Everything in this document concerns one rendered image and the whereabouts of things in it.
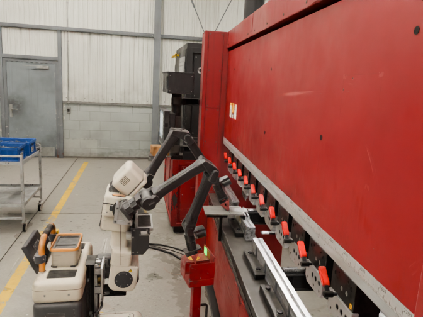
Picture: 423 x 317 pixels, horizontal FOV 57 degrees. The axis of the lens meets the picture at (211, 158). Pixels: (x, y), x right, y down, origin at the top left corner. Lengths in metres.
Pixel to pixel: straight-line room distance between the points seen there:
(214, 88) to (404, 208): 2.66
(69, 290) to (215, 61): 2.16
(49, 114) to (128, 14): 2.84
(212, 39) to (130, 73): 6.00
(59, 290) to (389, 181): 1.76
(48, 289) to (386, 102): 1.84
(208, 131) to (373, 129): 2.51
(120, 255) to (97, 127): 7.26
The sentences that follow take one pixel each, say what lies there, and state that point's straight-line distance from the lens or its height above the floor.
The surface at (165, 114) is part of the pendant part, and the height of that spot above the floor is 1.57.
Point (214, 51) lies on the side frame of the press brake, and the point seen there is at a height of 2.13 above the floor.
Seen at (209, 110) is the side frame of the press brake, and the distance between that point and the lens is 3.46.
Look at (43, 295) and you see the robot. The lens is 2.31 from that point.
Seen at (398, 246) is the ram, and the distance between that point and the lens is 1.01.
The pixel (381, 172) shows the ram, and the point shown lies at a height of 1.67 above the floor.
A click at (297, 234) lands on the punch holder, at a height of 1.29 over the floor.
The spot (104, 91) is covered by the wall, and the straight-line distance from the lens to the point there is 9.35.
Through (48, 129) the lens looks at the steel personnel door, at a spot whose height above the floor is 0.65.
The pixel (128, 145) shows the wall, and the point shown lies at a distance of 9.47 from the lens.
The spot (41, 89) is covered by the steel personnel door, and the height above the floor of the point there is 1.52.
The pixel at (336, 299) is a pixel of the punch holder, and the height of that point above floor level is 1.24.
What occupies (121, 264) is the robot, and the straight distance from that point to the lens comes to 2.37.
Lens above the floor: 1.86
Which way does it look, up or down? 11 degrees down
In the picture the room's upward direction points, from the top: 3 degrees clockwise
